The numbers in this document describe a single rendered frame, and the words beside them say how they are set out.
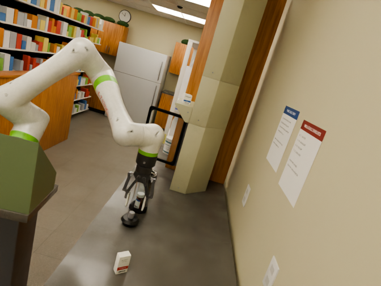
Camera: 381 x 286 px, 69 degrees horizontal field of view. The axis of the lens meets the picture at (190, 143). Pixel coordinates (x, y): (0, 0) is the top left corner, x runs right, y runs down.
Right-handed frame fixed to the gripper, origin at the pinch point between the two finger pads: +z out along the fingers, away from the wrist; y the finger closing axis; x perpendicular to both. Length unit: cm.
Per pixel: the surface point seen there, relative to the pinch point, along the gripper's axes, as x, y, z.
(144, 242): 11.0, -10.0, 12.0
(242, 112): -87, -50, -46
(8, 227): 11, 53, 25
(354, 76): 37, -56, -79
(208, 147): -55, -31, -22
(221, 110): -57, -32, -47
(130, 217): 1.8, 0.2, 7.8
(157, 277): 29.9, -19.3, 11.9
